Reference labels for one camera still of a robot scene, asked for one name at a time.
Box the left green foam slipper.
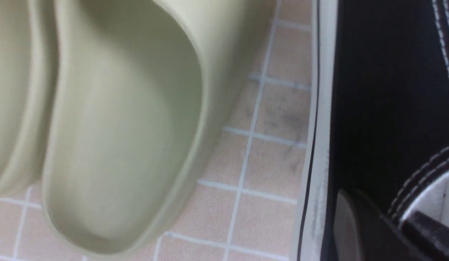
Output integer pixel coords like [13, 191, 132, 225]
[0, 0, 58, 197]

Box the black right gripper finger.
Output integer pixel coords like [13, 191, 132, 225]
[333, 190, 449, 261]

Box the right green foam slipper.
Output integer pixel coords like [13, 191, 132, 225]
[42, 0, 275, 260]

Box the green foam slipper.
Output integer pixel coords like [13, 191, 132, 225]
[0, 0, 58, 197]
[42, 0, 275, 260]

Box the black canvas sneaker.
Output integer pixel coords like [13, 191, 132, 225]
[290, 0, 449, 261]

